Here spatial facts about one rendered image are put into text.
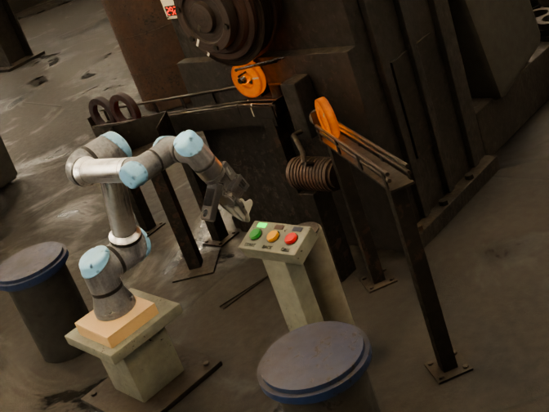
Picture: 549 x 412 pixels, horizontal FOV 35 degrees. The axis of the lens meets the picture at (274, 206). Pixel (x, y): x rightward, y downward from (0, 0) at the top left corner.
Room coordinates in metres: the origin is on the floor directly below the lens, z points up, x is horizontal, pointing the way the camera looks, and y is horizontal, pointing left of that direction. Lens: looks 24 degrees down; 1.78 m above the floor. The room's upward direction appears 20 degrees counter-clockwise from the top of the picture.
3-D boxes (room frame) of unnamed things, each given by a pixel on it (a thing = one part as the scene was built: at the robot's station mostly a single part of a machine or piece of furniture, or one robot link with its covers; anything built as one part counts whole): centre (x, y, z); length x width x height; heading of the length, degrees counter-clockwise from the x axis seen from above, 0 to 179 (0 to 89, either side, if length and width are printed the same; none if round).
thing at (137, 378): (2.81, 0.66, 0.13); 0.40 x 0.40 x 0.26; 36
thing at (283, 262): (2.41, 0.03, 0.31); 0.24 x 0.16 x 0.62; 41
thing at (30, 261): (3.33, 1.02, 0.22); 0.32 x 0.32 x 0.43
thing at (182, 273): (3.63, 0.45, 0.36); 0.26 x 0.20 x 0.72; 76
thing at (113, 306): (2.81, 0.66, 0.40); 0.15 x 0.15 x 0.10
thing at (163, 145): (2.47, 0.24, 0.95); 0.11 x 0.11 x 0.08; 38
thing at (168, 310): (2.81, 0.66, 0.28); 0.32 x 0.32 x 0.04; 36
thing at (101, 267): (2.81, 0.65, 0.52); 0.13 x 0.12 x 0.14; 128
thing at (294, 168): (3.07, -0.19, 0.27); 0.22 x 0.13 x 0.53; 41
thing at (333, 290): (2.55, -0.06, 0.26); 0.12 x 0.12 x 0.52
